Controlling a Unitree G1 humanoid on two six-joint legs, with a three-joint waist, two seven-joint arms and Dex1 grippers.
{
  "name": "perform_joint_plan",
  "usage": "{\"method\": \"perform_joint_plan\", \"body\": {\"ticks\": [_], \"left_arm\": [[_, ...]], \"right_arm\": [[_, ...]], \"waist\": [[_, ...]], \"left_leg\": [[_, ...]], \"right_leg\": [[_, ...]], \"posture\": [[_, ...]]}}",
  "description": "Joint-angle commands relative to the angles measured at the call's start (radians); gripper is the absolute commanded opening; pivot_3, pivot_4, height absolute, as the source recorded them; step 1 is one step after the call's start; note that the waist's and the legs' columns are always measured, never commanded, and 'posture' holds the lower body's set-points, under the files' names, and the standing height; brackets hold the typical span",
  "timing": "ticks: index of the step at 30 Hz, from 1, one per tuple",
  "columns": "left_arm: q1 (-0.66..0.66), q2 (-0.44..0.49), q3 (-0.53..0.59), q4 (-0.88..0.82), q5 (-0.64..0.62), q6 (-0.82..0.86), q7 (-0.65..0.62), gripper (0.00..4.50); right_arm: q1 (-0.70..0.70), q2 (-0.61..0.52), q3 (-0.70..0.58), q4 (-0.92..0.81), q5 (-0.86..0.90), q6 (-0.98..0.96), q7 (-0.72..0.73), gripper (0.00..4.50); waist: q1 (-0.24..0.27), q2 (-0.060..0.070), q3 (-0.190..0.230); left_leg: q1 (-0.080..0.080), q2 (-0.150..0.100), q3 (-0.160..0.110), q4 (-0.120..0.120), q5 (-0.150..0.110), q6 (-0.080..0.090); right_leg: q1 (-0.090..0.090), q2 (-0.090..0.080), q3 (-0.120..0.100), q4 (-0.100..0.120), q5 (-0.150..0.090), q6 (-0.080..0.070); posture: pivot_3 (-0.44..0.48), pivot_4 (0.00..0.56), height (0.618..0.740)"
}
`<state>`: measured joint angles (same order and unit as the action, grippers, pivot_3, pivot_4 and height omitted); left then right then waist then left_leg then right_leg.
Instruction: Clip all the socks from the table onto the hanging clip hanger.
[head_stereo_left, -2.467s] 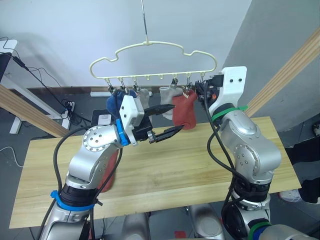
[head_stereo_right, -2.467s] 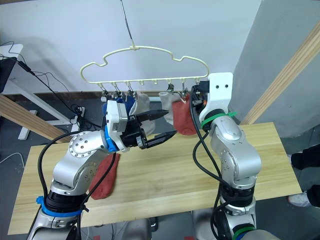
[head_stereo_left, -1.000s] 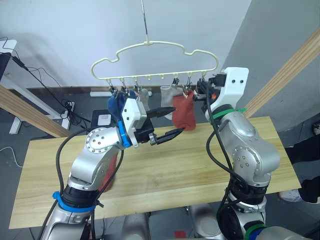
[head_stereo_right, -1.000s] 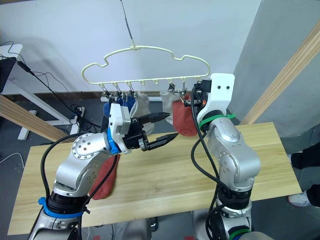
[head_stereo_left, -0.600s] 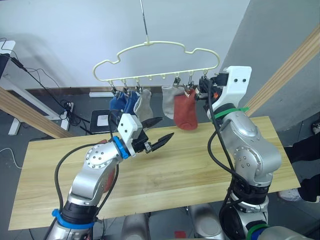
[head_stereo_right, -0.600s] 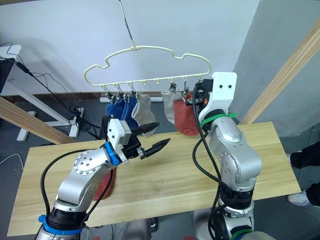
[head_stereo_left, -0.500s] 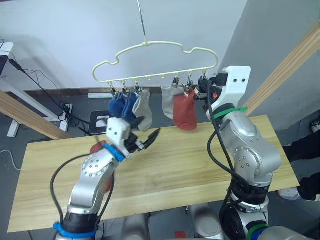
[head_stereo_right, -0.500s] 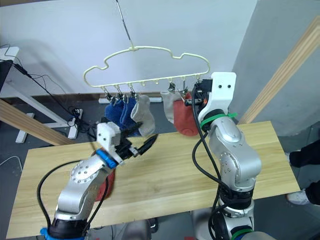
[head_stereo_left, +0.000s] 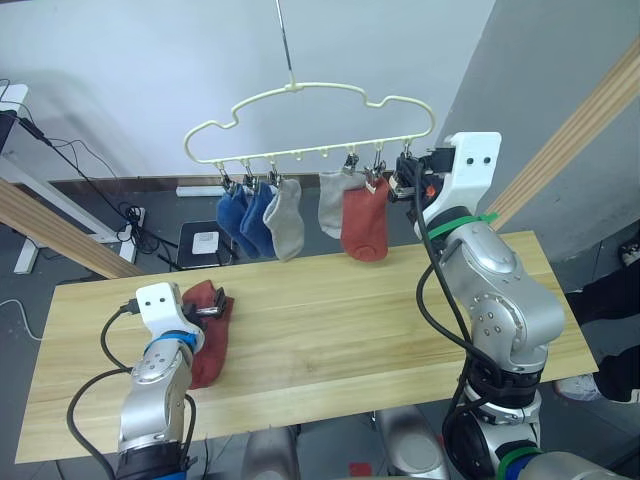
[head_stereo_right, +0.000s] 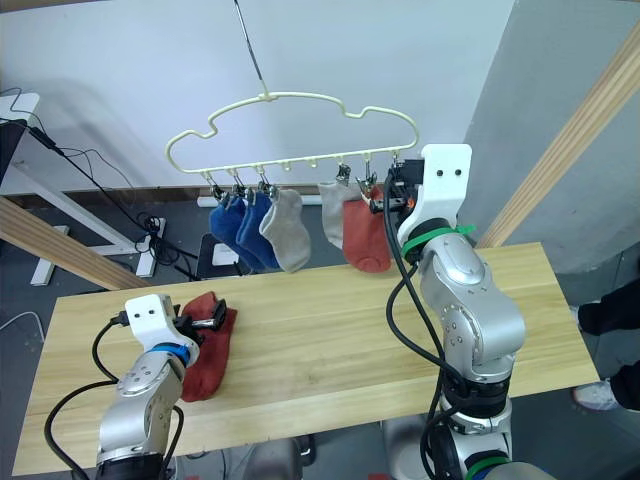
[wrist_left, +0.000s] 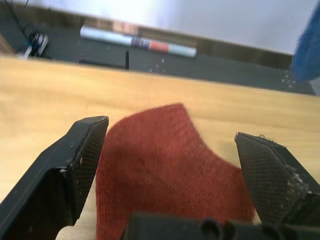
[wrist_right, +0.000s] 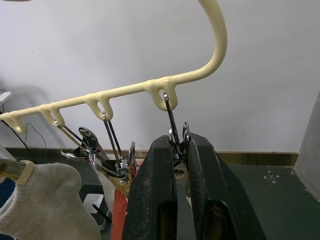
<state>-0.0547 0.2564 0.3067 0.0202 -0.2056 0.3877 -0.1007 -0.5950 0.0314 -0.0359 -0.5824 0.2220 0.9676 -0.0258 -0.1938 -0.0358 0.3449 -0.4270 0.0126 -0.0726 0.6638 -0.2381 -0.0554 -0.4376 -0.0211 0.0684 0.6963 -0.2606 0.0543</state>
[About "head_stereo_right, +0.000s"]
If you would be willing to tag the grey sock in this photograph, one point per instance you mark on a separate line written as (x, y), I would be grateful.
(290, 235)
(331, 215)

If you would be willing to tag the white desk frame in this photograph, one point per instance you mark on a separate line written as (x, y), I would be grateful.
(75, 210)

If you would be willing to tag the cream plastic clip hanger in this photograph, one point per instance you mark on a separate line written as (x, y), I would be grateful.
(272, 96)

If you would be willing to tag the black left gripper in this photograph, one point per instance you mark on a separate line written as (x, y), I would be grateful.
(192, 331)

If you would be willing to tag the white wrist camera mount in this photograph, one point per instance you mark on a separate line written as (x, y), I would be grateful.
(150, 320)
(445, 195)

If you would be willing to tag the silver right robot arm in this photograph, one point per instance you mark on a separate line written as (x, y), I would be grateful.
(470, 310)

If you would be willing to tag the blue sock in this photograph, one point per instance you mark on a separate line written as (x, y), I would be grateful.
(225, 227)
(257, 235)

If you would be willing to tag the red sock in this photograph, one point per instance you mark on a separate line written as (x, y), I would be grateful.
(365, 235)
(210, 355)

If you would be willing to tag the light wooden beam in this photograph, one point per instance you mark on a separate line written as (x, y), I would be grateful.
(60, 245)
(565, 145)

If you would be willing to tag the person in black clothes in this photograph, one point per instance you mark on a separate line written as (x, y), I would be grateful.
(617, 315)

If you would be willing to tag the white wall trunking strip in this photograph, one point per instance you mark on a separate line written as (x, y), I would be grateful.
(305, 200)

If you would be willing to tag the thin metal hanging rod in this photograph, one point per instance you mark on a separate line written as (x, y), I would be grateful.
(248, 42)

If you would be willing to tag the metal hanger clip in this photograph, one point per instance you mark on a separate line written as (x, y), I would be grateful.
(238, 190)
(367, 184)
(220, 192)
(396, 164)
(266, 187)
(343, 175)

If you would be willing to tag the white and red shoe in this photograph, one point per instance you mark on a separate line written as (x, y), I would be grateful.
(595, 397)

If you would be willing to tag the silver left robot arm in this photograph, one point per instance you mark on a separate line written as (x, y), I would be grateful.
(145, 400)

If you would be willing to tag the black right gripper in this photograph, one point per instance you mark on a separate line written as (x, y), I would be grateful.
(410, 175)

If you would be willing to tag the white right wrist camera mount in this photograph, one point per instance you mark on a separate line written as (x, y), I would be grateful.
(445, 195)

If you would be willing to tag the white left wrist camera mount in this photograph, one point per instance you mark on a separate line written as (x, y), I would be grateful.
(150, 320)

